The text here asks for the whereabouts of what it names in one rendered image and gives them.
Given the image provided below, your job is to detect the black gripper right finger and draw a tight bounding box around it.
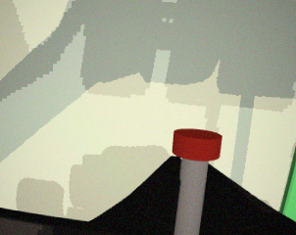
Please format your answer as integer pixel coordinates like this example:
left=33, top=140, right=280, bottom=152
left=199, top=164, right=296, bottom=235

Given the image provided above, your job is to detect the grey cylinder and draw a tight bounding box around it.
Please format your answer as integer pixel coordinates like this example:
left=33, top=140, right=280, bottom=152
left=172, top=128, right=222, bottom=235

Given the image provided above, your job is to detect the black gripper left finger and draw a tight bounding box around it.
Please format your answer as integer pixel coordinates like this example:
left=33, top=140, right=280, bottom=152
left=0, top=156, right=180, bottom=235

